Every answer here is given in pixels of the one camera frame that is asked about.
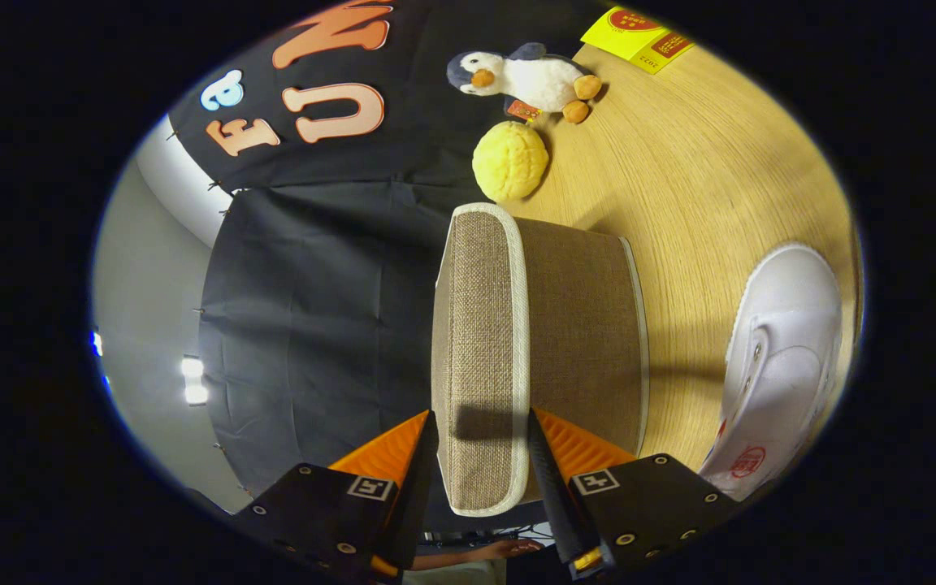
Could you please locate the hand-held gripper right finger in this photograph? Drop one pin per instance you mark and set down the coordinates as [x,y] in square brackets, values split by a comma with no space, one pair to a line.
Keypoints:
[553,496]

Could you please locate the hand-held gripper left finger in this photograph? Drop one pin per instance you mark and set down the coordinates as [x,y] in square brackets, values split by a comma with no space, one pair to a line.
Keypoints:
[423,487]

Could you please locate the beige fabric storage box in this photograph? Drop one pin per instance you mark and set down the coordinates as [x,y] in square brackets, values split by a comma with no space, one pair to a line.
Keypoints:
[574,325]

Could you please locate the white canvas shoe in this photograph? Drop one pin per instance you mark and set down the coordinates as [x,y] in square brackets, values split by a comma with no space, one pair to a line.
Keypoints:
[785,349]

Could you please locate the black backdrop cloth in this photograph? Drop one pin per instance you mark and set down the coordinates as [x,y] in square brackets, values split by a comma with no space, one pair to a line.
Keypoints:
[314,309]

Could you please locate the double bar ceiling light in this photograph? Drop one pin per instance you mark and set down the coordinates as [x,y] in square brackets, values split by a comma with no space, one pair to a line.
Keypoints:
[194,394]

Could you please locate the yellow plush bun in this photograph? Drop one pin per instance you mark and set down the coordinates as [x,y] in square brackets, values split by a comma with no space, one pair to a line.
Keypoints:
[509,161]

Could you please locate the penguin plush toy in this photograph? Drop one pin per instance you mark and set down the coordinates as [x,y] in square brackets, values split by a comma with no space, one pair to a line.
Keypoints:
[533,81]

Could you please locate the yellow book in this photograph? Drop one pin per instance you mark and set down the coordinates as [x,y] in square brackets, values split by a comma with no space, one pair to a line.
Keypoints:
[630,36]

